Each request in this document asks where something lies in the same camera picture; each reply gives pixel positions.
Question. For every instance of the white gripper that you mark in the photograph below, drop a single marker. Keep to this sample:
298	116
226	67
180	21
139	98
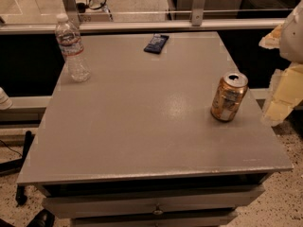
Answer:
294	39

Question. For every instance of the orange soda can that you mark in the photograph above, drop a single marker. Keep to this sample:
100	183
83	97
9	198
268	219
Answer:
230	92

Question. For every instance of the clear plastic water bottle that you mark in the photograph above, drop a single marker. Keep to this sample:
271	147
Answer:
69	40

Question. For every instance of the dark blue snack packet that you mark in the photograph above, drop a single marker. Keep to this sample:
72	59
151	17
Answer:
156	43

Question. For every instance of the grey drawer cabinet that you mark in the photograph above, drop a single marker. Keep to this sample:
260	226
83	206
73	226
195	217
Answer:
184	206

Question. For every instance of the white object at left edge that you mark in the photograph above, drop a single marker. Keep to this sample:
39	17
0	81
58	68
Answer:
5	101

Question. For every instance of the black shoe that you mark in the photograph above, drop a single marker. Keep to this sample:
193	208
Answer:
43	219

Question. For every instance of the black chair base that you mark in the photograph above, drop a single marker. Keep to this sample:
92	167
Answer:
15	166

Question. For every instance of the metal railing frame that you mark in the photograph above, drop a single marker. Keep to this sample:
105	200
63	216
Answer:
36	15

